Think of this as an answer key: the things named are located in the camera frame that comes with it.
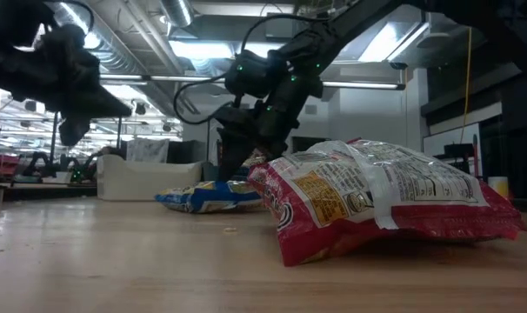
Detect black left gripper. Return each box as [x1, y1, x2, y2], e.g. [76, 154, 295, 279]
[37, 82, 133, 148]

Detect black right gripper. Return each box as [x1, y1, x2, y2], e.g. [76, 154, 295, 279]
[213, 77, 324, 182]

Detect red Maruchan noodle pack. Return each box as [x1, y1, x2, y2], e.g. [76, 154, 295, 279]
[247, 137, 527, 268]

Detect black box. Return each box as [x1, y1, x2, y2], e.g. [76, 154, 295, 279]
[166, 139, 207, 165]

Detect white printed sheet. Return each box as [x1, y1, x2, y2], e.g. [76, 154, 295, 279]
[124, 137, 171, 164]

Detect white plastic bin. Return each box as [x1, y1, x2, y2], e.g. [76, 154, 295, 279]
[97, 153, 203, 202]

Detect red storage box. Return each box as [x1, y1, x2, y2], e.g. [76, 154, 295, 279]
[0, 154, 21, 177]

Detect long ceiling light bar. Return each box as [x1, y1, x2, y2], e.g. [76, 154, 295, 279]
[98, 73, 406, 91]

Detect white and yellow container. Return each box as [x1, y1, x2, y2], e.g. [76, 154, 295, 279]
[488, 176, 510, 197]

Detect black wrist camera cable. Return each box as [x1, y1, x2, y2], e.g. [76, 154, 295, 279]
[173, 71, 247, 127]

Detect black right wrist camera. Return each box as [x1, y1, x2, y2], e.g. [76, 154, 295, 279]
[223, 49, 287, 100]

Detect black aluminium table frame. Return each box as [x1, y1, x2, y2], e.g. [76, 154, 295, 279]
[0, 184, 527, 215]

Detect silver round air duct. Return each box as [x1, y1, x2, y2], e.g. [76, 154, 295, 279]
[158, 0, 195, 28]

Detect yellow hanging cable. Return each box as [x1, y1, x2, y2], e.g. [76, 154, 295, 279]
[463, 26, 473, 144]

